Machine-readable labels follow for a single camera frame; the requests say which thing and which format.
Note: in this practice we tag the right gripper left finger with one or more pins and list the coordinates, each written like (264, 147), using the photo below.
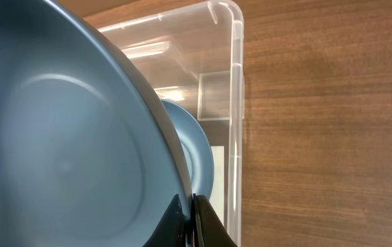
(170, 231)

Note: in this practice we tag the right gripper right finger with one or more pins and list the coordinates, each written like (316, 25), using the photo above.
(208, 229)

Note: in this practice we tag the dark blue bowl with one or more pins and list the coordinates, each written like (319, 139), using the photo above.
(88, 153)
(196, 148)

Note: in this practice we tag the white label in container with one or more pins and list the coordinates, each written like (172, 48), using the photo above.
(217, 195)

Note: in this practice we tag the clear plastic storage container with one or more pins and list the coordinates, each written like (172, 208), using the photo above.
(191, 52)

